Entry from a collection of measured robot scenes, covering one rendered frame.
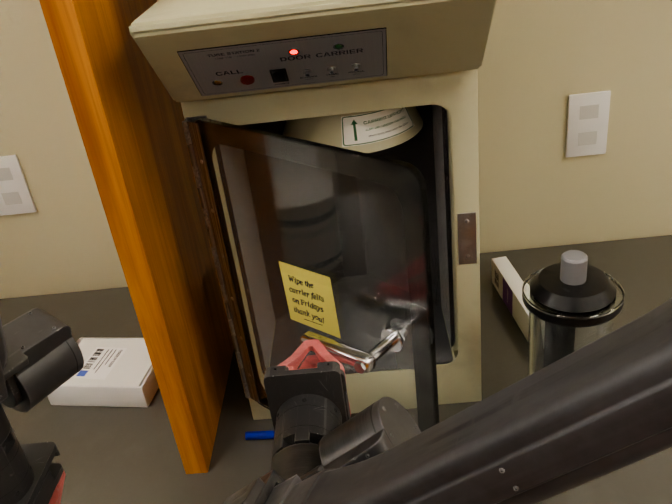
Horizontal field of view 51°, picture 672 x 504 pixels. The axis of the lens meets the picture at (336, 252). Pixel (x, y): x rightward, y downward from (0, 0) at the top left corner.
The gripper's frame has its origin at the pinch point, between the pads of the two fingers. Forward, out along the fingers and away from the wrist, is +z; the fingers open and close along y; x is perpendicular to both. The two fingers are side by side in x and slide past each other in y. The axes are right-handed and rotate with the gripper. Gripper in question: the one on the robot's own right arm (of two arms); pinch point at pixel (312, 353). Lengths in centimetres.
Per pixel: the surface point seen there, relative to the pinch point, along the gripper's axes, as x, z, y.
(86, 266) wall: 50, 62, -22
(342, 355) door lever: -3.0, -1.7, 0.7
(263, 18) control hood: 0.4, 7.7, 30.6
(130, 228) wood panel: 18.2, 10.0, 10.7
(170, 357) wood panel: 18.0, 10.0, -6.5
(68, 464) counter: 37.5, 13.4, -25.4
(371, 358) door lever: -5.8, -2.9, 1.1
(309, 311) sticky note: 0.7, 8.1, -0.5
